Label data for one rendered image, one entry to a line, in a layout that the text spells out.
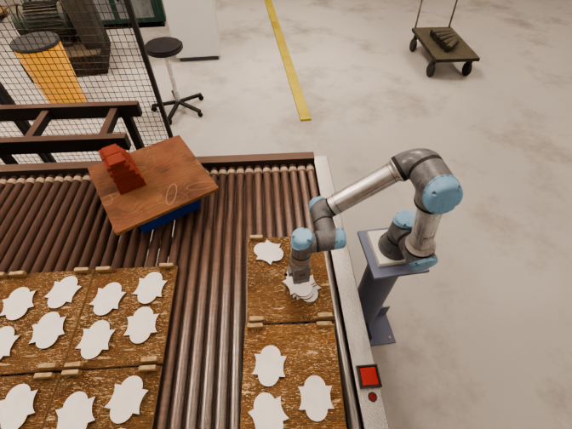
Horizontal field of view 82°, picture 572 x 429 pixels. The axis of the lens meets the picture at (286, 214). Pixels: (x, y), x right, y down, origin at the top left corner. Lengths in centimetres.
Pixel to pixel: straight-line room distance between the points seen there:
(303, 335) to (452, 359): 138
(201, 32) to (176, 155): 328
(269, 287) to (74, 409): 78
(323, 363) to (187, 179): 106
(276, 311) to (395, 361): 120
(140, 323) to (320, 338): 70
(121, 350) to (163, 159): 95
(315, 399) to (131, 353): 69
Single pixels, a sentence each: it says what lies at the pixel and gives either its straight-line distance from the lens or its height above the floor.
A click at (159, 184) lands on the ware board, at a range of 175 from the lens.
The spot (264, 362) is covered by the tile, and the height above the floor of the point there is 95.
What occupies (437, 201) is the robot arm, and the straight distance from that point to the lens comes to 109.
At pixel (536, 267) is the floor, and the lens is 322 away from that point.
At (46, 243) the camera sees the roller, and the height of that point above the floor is 92.
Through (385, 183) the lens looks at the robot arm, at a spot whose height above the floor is 141.
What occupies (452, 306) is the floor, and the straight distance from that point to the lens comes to 270.
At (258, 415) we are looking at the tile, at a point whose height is 95.
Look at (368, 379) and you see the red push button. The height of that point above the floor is 93.
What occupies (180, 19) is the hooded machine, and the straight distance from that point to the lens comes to 497.
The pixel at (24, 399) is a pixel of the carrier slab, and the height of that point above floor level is 95.
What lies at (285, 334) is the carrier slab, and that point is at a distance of 135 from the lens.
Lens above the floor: 221
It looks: 51 degrees down
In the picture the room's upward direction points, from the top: 1 degrees clockwise
